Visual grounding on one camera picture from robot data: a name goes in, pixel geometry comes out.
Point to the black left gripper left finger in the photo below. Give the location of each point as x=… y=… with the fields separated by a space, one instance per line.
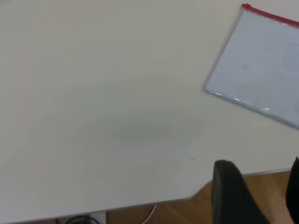
x=231 y=198

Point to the transparent zipper bag red strip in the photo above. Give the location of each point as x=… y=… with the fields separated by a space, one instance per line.
x=257 y=65

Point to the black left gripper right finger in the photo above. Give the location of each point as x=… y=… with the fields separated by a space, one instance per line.
x=294 y=193

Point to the red zipper slider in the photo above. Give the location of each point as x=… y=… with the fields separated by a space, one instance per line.
x=246 y=5

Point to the white table leg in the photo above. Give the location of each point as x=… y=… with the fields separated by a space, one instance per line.
x=103 y=217

